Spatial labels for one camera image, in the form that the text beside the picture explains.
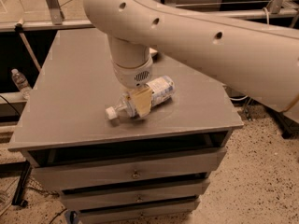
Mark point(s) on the black floor stand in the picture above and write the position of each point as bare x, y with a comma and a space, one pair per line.
18, 196

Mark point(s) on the small clear water bottle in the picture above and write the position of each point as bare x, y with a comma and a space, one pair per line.
21, 83

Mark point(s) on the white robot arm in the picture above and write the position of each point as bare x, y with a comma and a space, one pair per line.
259, 60

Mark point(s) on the white paper bowl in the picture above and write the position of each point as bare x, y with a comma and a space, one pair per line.
153, 52

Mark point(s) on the grey drawer cabinet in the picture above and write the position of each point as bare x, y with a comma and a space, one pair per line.
65, 122

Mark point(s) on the bottom grey drawer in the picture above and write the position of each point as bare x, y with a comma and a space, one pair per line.
135, 211

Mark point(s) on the middle grey drawer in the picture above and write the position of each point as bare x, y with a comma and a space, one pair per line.
135, 192

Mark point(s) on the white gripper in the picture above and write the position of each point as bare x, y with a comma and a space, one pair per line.
133, 76

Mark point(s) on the blue label plastic bottle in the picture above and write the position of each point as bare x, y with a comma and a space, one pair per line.
163, 89

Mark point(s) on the top grey drawer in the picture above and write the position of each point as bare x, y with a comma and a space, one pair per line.
98, 173

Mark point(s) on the wooden stick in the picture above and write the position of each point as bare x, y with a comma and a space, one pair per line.
19, 30

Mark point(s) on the grey drawer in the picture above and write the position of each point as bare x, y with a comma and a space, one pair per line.
135, 211
98, 173
135, 192

